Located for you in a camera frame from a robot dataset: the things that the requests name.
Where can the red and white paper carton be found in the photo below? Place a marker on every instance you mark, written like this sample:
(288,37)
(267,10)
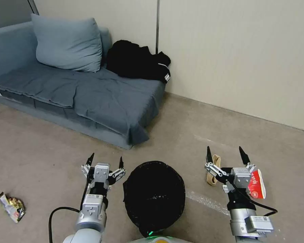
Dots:
(256,186)

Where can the crumpled foil snack wrapper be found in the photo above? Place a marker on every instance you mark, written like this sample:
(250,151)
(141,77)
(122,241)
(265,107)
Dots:
(12,206)

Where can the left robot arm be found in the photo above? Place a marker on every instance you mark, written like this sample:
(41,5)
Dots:
(91,217)

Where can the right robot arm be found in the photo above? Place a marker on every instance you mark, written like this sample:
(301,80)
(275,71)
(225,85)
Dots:
(243,220)

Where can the white robot front shell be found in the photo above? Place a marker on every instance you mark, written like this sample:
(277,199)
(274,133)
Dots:
(154,238)

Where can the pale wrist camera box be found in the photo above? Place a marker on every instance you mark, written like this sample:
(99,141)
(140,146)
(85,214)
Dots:
(101,172)
(240,178)

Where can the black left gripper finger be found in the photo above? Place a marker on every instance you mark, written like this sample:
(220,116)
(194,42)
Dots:
(87,167)
(118,173)

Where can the blue-grey pillow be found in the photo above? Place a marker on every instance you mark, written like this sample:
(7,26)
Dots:
(66,43)

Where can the clear tape strip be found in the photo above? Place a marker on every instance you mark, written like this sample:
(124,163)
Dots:
(205,200)

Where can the black jacket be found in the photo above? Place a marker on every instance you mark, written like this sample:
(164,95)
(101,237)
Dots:
(134,60)

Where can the blue-grey fabric sofa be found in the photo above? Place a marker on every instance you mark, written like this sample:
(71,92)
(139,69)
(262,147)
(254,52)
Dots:
(12,45)

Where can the grey-blue sofa blanket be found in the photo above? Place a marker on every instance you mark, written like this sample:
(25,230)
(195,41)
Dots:
(104,101)

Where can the black mesh trash bin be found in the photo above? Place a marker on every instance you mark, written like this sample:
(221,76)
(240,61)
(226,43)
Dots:
(154,192)

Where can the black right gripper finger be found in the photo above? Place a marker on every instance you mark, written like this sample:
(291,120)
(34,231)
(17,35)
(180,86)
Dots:
(245,158)
(214,169)

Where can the metal wall joint strip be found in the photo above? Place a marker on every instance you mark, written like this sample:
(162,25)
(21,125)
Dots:
(157,25)

